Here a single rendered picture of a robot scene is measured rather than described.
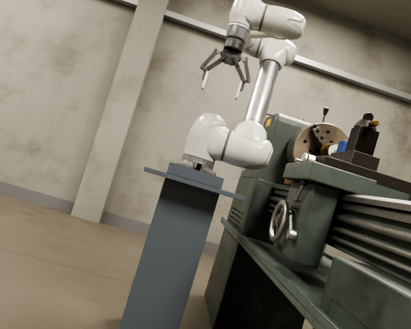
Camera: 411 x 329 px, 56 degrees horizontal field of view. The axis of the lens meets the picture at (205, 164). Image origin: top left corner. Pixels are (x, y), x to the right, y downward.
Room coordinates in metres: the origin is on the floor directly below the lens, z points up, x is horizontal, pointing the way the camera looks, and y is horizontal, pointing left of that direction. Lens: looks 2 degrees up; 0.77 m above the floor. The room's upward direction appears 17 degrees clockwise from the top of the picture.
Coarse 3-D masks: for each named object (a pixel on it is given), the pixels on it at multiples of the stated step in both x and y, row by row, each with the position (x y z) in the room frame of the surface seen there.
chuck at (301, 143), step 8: (304, 128) 2.03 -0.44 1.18; (320, 128) 1.99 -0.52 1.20; (328, 128) 1.99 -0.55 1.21; (336, 128) 2.00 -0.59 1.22; (296, 136) 2.01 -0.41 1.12; (304, 136) 1.99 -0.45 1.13; (328, 136) 1.99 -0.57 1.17; (336, 136) 2.00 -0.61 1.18; (344, 136) 2.00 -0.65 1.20; (296, 144) 1.98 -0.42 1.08; (304, 144) 1.99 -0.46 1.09; (312, 144) 1.99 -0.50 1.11; (288, 152) 2.07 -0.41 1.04; (296, 152) 1.98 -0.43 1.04; (304, 152) 1.99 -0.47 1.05; (312, 152) 1.99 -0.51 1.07
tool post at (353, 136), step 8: (352, 128) 1.46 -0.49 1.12; (360, 128) 1.39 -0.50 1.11; (368, 128) 1.39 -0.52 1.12; (352, 136) 1.43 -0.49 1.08; (360, 136) 1.39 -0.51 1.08; (368, 136) 1.39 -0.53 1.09; (376, 136) 1.39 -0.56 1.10; (352, 144) 1.41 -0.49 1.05; (360, 144) 1.39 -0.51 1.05; (368, 144) 1.39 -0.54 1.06; (368, 152) 1.39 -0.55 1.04
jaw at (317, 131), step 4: (312, 128) 1.99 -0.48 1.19; (316, 128) 1.95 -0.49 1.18; (312, 132) 1.96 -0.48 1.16; (316, 132) 1.95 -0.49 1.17; (320, 132) 1.95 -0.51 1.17; (312, 136) 1.99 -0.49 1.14; (316, 136) 1.95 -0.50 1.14; (320, 136) 1.93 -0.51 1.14; (324, 136) 1.93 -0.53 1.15; (316, 140) 1.96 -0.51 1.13; (320, 140) 1.93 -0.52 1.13; (324, 140) 1.93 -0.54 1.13; (328, 140) 1.91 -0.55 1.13; (316, 144) 1.98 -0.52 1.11; (320, 144) 1.93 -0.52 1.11
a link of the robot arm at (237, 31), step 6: (228, 24) 1.47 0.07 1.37; (234, 24) 1.45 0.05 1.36; (240, 24) 1.44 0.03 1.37; (228, 30) 1.46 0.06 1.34; (234, 30) 1.44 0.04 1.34; (240, 30) 1.44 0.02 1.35; (246, 30) 1.45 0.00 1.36; (228, 36) 1.46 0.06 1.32; (234, 36) 1.45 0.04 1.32; (240, 36) 1.44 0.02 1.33; (246, 36) 1.46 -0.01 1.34; (246, 42) 1.48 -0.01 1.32
